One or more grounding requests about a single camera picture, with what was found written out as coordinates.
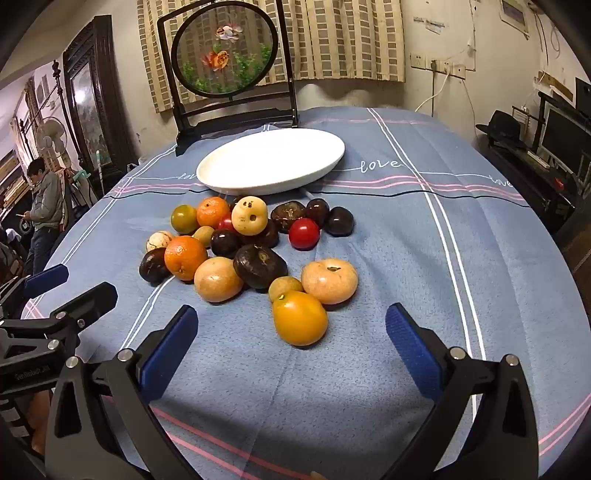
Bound orange mandarin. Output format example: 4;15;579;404
197;196;230;228
164;235;208;281

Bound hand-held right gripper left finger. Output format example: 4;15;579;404
45;305;204;480

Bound tan round fruit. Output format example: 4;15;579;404
194;257;244;304

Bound white standing fan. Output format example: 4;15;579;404
34;116;70;162

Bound beige checked curtain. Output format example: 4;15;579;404
137;0;407;114

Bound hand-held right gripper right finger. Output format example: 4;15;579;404
385;303;541;480

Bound white oval plate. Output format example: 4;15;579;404
196;128;346;196

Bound blue striped tablecloth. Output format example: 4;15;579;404
21;106;591;480

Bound green yellow tomato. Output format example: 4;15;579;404
171;204;200;234

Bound black computer monitor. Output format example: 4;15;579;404
538;99;591;174

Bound white wall sockets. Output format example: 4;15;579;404
411;53;466;77

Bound cream round fruit with holes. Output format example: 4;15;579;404
231;196;269;236

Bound pale orange persimmon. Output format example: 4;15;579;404
301;259;359;305

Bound dark wooden desk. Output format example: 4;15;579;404
475;134;591;232

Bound beige striped fruit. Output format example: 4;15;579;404
146;231;175;253

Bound round embroidered screen black stand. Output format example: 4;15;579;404
157;0;300;158

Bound black hat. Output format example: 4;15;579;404
475;109;527;141

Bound dark wood framed mirror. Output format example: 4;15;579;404
62;15;139;174

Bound yellow orange tomato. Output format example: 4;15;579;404
272;290;328;347

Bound shelf with boxes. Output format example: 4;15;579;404
0;148;28;217

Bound white cable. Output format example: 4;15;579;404
416;69;451;114

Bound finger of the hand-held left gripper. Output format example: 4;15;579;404
28;281;118;344
0;264;70;319

